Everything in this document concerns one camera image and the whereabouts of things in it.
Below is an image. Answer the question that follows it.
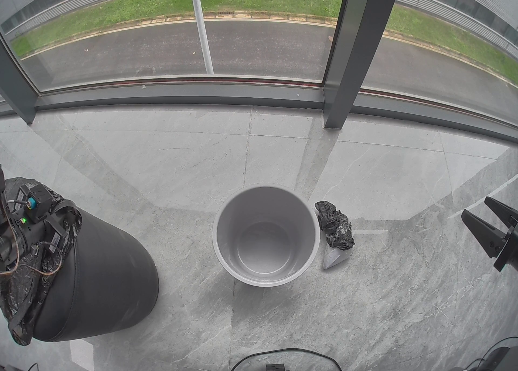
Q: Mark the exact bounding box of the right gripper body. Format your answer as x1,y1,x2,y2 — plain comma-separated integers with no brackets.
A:
492,219,518,272

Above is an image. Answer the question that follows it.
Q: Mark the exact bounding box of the black plastic bag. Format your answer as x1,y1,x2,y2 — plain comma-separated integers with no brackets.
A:
0,177,83,346

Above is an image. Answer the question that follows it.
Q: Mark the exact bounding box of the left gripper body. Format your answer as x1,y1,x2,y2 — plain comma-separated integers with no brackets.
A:
38,215,70,259

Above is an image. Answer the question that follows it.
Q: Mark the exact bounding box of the window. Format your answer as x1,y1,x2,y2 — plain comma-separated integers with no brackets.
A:
0,0,518,132

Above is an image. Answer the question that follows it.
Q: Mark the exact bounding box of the black cable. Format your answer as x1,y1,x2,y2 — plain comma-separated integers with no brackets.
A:
240,348,343,371

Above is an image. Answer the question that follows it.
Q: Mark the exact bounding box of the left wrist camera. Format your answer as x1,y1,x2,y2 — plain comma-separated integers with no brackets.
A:
16,183,54,225

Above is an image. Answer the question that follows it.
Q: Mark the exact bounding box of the white trash bin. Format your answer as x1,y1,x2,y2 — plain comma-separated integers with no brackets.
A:
212,185,321,288

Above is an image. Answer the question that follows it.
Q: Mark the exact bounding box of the crumpled black plastic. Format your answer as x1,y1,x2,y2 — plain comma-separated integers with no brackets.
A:
314,200,356,251

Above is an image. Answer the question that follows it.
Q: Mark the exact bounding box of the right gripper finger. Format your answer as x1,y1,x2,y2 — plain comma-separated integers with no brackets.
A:
461,209,507,259
484,196,518,227

